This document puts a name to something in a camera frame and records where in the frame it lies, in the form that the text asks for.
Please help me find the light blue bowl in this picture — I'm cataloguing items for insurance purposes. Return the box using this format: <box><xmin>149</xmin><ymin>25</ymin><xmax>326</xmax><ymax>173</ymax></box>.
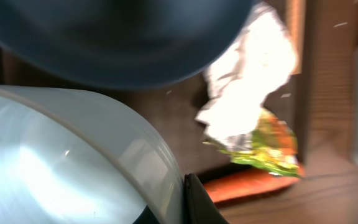
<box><xmin>0</xmin><ymin>85</ymin><xmax>185</xmax><ymax>223</ymax></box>

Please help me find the dark brown serving tray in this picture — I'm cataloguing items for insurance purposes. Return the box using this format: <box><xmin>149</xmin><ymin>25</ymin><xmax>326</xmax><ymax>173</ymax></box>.
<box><xmin>0</xmin><ymin>30</ymin><xmax>310</xmax><ymax>209</ymax></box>

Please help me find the crumpled white napkin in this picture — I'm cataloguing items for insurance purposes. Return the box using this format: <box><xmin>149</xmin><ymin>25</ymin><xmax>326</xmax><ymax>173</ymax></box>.
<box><xmin>195</xmin><ymin>2</ymin><xmax>298</xmax><ymax>151</ymax></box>

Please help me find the green snack wrapper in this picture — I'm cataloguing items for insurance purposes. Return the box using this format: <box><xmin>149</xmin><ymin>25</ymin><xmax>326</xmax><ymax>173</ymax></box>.
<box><xmin>203</xmin><ymin>109</ymin><xmax>301</xmax><ymax>178</ymax></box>

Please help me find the orange carrot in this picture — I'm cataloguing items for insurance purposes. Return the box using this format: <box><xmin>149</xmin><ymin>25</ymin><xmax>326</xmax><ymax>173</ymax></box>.
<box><xmin>203</xmin><ymin>166</ymin><xmax>304</xmax><ymax>203</ymax></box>

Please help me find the dark blue plate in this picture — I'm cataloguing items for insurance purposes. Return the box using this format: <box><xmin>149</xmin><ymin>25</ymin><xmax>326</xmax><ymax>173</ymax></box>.
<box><xmin>0</xmin><ymin>0</ymin><xmax>254</xmax><ymax>90</ymax></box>

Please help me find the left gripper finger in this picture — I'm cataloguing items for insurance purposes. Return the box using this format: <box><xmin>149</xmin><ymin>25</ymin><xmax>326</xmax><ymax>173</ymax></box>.
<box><xmin>184</xmin><ymin>174</ymin><xmax>229</xmax><ymax>224</ymax></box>

